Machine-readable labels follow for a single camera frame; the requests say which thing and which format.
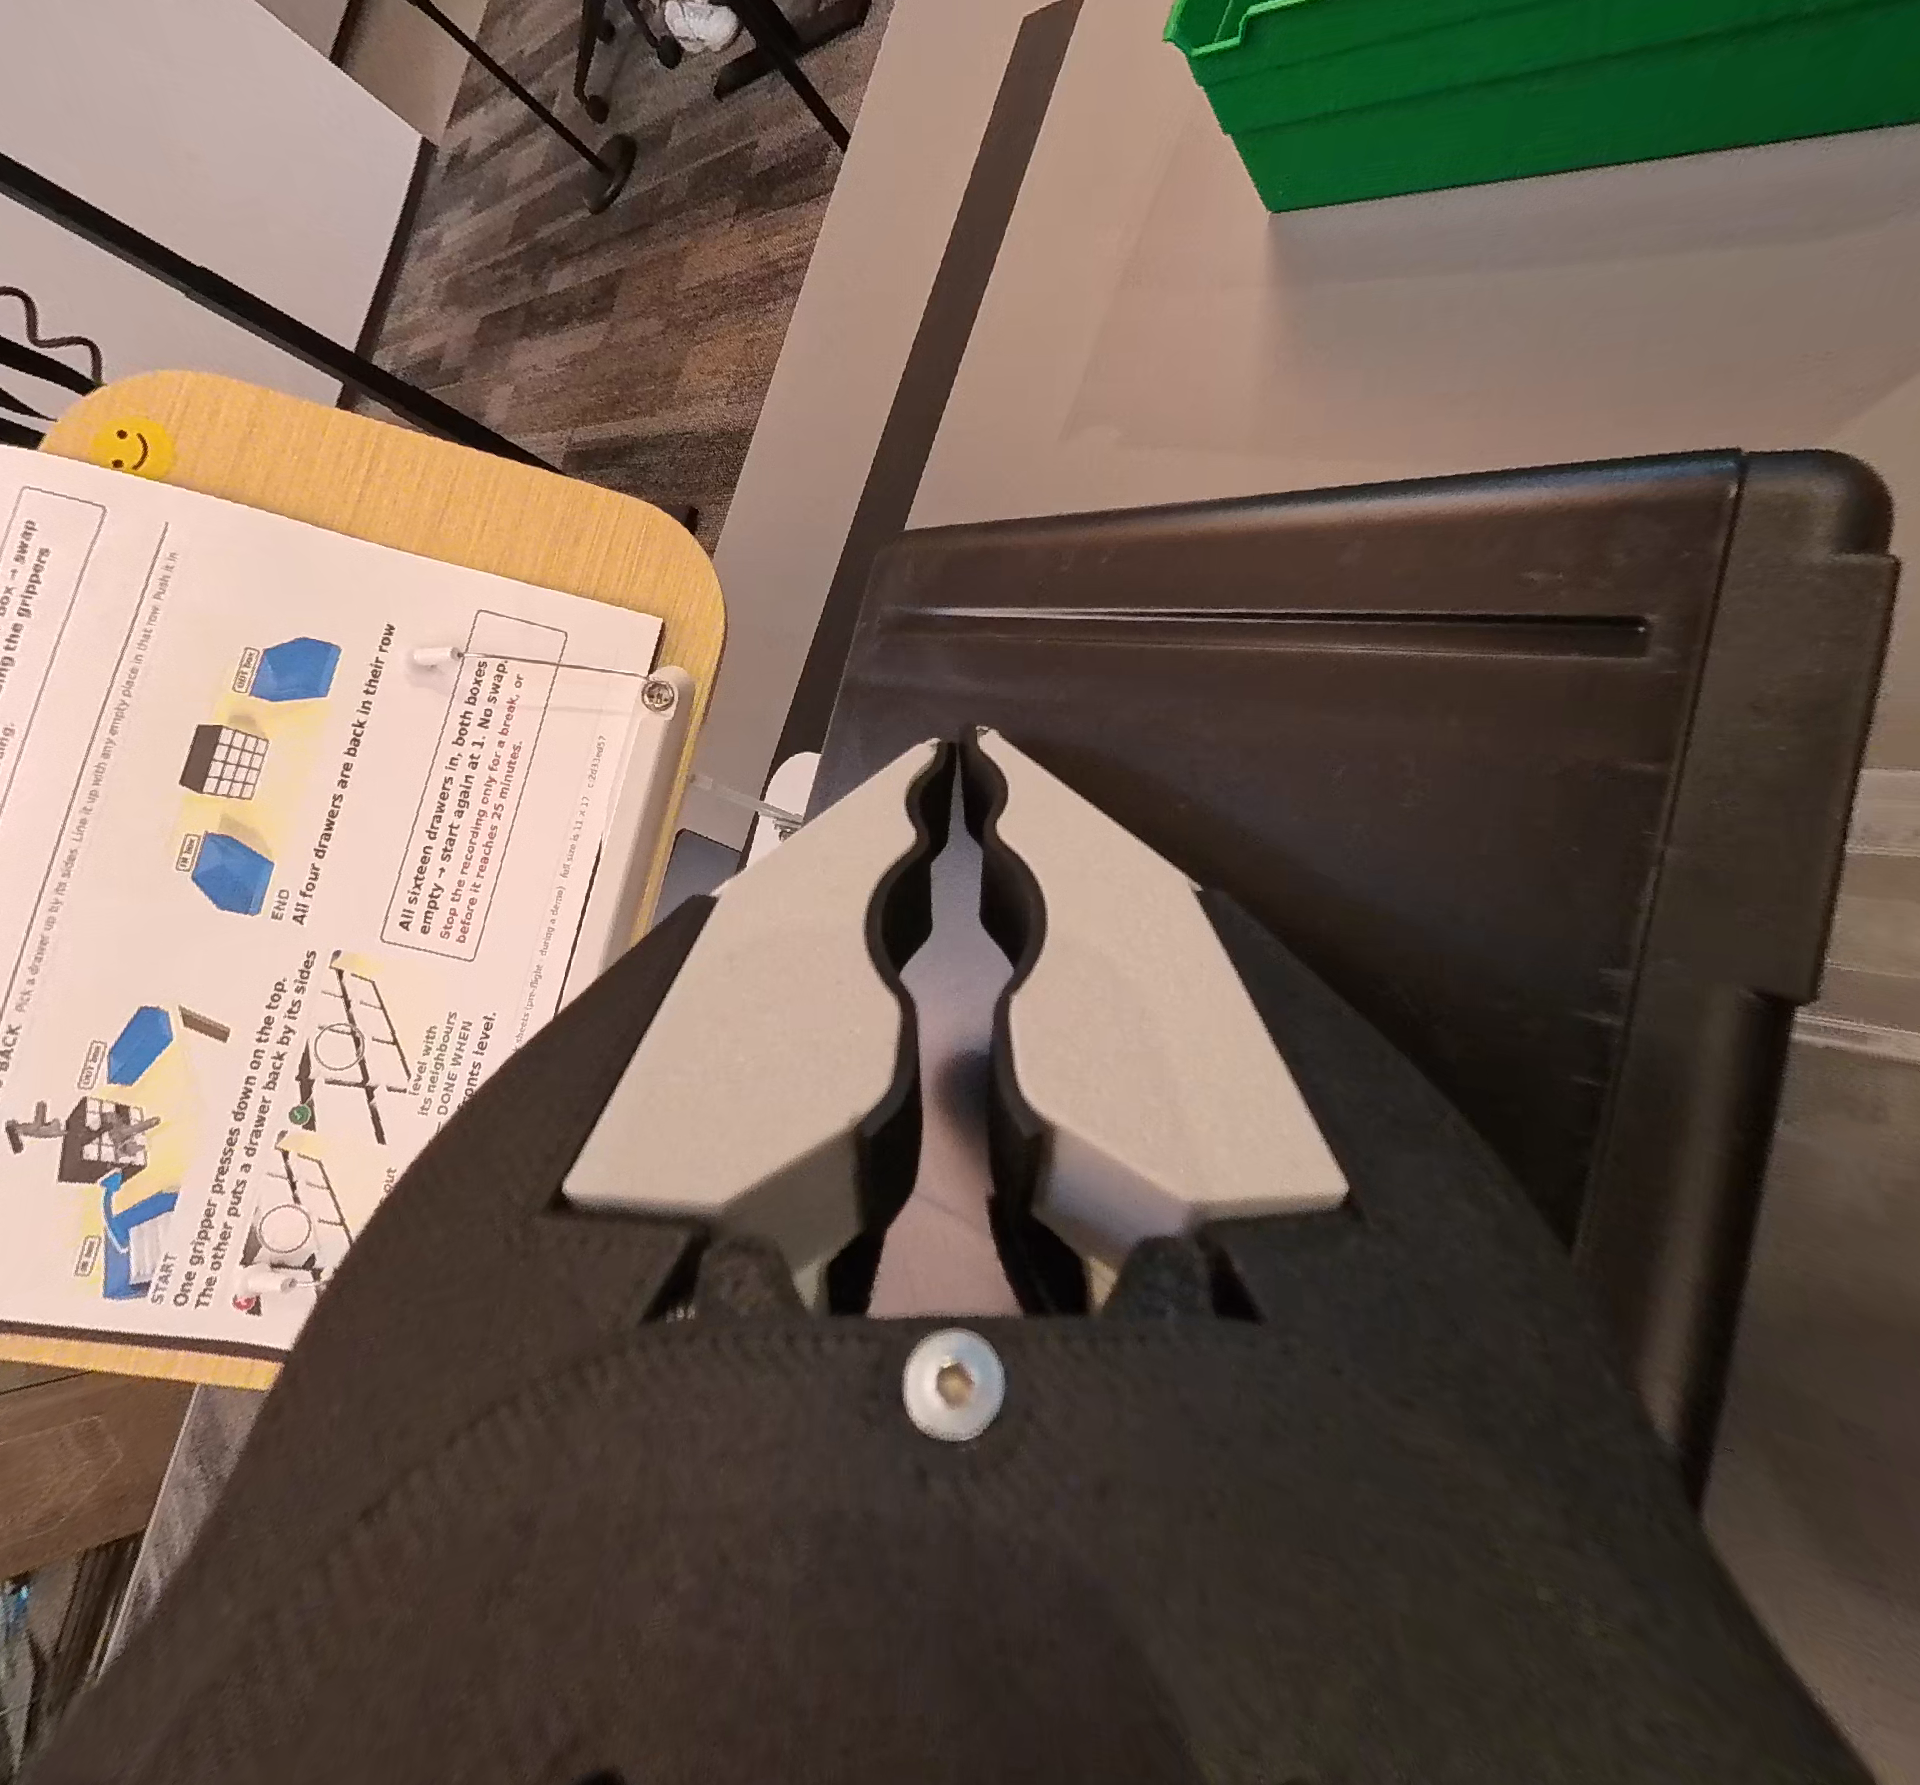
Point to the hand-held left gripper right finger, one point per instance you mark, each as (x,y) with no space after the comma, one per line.
(1170,1066)

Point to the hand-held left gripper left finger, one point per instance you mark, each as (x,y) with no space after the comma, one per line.
(734,1066)

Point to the black drawer cabinet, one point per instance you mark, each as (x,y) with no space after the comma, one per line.
(1425,794)

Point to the green plastic bin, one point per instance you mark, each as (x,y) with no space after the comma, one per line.
(1501,106)

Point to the white stand ledge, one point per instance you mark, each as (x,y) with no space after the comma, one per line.
(647,825)

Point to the white stand base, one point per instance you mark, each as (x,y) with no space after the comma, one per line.
(787,802)

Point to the printed instruction sheet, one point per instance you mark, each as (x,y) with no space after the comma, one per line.
(225,840)

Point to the yellow smiley sticker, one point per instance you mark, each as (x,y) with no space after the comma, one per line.
(132,448)

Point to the thin black pole stand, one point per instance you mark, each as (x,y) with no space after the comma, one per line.
(608,166)

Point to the black table leg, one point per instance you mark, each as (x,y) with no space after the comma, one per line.
(774,30)

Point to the white partition panel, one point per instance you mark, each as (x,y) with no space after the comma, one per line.
(150,92)

